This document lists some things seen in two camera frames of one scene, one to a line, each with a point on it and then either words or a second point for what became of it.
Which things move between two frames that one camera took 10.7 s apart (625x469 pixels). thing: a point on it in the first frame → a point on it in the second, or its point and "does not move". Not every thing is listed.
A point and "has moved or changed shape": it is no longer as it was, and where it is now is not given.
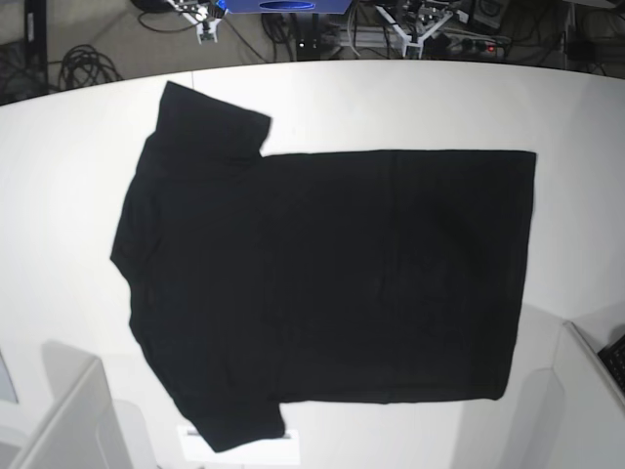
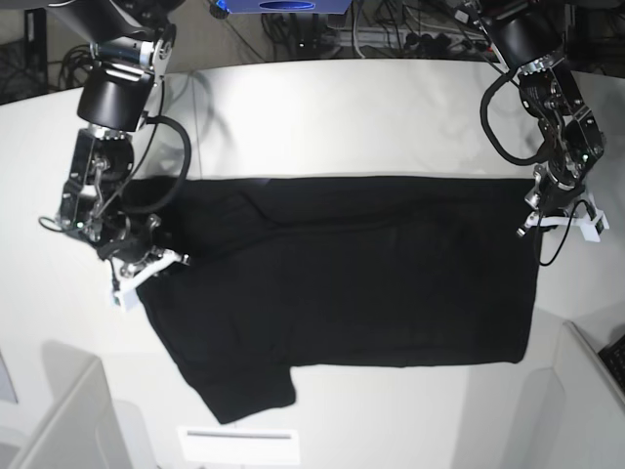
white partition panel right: [573, 413] does not move
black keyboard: [612, 357] does not move
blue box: [288, 6] does not move
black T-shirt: [339, 277] has moved or changed shape
